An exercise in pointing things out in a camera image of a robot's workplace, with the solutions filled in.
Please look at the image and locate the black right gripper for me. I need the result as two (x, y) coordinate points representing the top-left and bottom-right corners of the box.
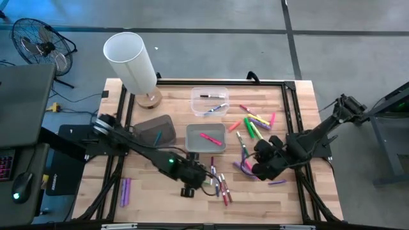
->
(252, 135), (288, 181)

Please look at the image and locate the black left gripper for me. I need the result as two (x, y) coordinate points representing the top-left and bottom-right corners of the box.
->
(174, 152), (208, 197)

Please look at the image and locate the grey opaque plastic bin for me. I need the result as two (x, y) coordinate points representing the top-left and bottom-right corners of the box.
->
(185, 123), (228, 154)

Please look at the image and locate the white barrel green marker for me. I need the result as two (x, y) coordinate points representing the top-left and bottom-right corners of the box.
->
(236, 131), (250, 157)

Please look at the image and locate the dark green highlighter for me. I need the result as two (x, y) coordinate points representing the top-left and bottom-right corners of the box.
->
(243, 117), (256, 139)

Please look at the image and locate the brown dry-erase marker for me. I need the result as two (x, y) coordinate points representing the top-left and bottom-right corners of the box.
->
(220, 172), (233, 204)

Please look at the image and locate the purple thin marker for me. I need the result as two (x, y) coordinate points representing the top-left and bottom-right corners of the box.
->
(120, 178), (127, 208)
(124, 177), (132, 207)

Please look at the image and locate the orange highlighter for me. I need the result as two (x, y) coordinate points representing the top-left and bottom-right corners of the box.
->
(228, 119), (243, 133)

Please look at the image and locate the smoky translucent plastic bin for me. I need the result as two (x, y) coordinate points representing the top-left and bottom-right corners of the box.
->
(132, 114), (177, 148)

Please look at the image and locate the clear plastic bin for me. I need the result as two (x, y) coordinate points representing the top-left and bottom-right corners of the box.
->
(190, 86), (230, 118)

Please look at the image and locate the grey metal cart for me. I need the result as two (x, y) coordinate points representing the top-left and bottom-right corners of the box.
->
(353, 81), (409, 188)

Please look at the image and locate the white cylindrical table lamp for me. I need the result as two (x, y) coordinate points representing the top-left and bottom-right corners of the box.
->
(102, 31), (163, 110)

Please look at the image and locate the black flat box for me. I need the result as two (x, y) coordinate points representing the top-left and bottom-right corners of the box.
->
(46, 149), (86, 196)

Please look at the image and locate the grey side desk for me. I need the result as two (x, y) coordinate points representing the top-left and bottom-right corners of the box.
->
(0, 142), (50, 226)

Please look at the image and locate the black computer mouse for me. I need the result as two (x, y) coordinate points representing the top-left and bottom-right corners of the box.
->
(12, 172), (33, 204)

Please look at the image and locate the grey computer monitor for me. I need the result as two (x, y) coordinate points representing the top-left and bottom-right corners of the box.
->
(0, 63), (57, 148)

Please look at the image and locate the backlit keyboard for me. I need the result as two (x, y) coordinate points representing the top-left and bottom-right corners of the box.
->
(0, 149), (16, 182)

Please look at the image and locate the black floor fan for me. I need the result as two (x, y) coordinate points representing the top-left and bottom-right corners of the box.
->
(11, 17), (78, 89)

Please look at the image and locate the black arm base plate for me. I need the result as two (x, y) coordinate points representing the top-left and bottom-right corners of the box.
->
(306, 134), (339, 159)
(84, 140), (128, 158)

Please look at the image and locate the silver metal bracket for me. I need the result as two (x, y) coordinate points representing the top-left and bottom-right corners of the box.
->
(101, 223), (138, 230)
(280, 224), (316, 230)

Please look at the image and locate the black aluminium table frame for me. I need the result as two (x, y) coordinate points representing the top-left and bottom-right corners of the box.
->
(75, 79), (341, 224)

